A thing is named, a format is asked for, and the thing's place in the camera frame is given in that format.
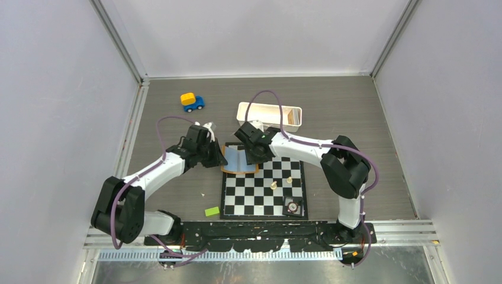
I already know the white rectangular plastic tray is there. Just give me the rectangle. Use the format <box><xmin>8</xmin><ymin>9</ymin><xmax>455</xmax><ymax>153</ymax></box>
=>
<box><xmin>236</xmin><ymin>102</ymin><xmax>302</xmax><ymax>133</ymax></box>

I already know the credit cards stack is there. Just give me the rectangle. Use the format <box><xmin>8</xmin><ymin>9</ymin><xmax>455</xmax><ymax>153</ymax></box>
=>
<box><xmin>287</xmin><ymin>108</ymin><xmax>302</xmax><ymax>126</ymax></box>

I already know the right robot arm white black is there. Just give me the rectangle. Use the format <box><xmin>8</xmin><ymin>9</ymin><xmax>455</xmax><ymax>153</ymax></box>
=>
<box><xmin>234</xmin><ymin>122</ymin><xmax>371</xmax><ymax>243</ymax></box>

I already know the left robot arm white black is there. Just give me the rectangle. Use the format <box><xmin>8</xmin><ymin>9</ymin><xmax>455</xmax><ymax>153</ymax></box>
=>
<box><xmin>91</xmin><ymin>122</ymin><xmax>227</xmax><ymax>245</ymax></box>

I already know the green rectangular block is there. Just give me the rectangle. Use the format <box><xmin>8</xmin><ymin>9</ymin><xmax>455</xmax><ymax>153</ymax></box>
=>
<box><xmin>204</xmin><ymin>206</ymin><xmax>220</xmax><ymax>217</ymax></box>

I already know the blue yellow toy car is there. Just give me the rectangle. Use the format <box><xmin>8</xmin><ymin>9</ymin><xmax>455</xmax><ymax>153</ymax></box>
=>
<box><xmin>180</xmin><ymin>92</ymin><xmax>205</xmax><ymax>112</ymax></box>

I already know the small black framed round object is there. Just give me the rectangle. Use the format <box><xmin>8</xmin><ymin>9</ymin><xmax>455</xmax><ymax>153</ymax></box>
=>
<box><xmin>282</xmin><ymin>196</ymin><xmax>304</xmax><ymax>217</ymax></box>

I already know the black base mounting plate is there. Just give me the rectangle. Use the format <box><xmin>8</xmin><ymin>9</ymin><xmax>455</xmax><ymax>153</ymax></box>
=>
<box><xmin>144</xmin><ymin>221</ymin><xmax>377</xmax><ymax>253</ymax></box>

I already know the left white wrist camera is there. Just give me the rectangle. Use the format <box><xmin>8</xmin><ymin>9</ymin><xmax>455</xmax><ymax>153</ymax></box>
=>
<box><xmin>202</xmin><ymin>122</ymin><xmax>217</xmax><ymax>142</ymax></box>

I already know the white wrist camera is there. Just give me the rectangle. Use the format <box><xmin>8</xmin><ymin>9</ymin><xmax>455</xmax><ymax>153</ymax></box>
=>
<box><xmin>202</xmin><ymin>122</ymin><xmax>217</xmax><ymax>142</ymax></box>
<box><xmin>250</xmin><ymin>120</ymin><xmax>264</xmax><ymax>132</ymax></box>

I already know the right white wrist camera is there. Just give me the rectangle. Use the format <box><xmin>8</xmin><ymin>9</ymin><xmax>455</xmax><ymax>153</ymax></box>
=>
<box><xmin>250</xmin><ymin>120</ymin><xmax>264</xmax><ymax>132</ymax></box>

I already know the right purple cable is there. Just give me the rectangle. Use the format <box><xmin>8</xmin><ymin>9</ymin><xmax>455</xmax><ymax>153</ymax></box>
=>
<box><xmin>244</xmin><ymin>90</ymin><xmax>380</xmax><ymax>267</ymax></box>

